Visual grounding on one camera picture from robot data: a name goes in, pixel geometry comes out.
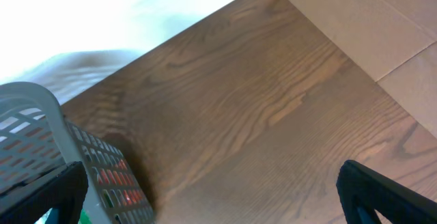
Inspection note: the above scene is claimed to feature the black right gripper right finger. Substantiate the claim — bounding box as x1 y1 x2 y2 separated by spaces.
336 160 436 224

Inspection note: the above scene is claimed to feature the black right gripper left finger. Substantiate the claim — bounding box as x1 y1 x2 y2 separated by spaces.
1 161 88 223

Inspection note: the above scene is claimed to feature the spaghetti pack with orange ends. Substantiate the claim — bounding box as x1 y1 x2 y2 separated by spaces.
93 158 146 208

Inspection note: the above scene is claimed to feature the grey plastic basket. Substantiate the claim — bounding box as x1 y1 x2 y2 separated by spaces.
1 82 156 223

